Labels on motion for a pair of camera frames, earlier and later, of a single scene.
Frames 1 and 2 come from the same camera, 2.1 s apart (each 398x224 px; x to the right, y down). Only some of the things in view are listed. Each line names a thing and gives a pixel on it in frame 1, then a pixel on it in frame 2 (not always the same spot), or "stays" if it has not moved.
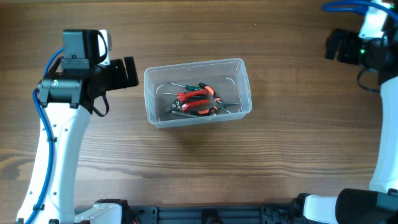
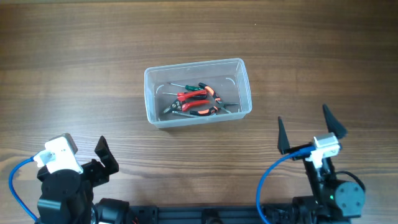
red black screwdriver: x=179 y=94 stays
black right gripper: x=343 y=50 -> x=303 y=148
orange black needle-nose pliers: x=212 y=109 stays
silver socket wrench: x=185 y=114 stays
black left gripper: x=115 y=73 -> x=94 y=168
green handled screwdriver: x=189 y=88 stays
